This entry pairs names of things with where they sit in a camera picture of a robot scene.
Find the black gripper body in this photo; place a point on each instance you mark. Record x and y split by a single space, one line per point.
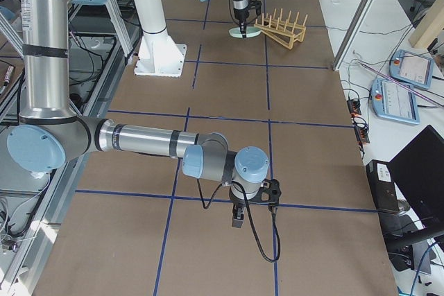
237 204
240 14

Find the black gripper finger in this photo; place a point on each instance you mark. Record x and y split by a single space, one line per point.
242 29
237 216

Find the mint green plate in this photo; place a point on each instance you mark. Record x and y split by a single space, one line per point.
251 31

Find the wooden dish rack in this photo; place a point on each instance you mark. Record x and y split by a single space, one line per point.
286 31

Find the metal reacher grabber stick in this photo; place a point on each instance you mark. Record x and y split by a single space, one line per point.
405 85

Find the orange black usb hub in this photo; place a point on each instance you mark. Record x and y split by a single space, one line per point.
354 107

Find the black computer box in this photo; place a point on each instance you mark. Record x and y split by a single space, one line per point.
382 188

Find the near teach pendant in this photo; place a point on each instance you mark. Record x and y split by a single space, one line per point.
391 101

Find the teach pendant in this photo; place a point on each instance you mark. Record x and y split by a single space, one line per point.
391 101
412 68

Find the far teach pendant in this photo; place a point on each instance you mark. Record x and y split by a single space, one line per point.
412 68

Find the black monitor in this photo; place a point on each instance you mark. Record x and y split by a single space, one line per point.
417 170

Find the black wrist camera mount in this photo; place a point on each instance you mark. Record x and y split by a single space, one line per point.
269 193

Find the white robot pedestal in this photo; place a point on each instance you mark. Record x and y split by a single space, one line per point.
158 54

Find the aluminium frame post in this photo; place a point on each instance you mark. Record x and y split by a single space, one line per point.
354 28

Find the aluminium side frame rail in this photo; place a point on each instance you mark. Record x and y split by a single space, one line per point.
44 210

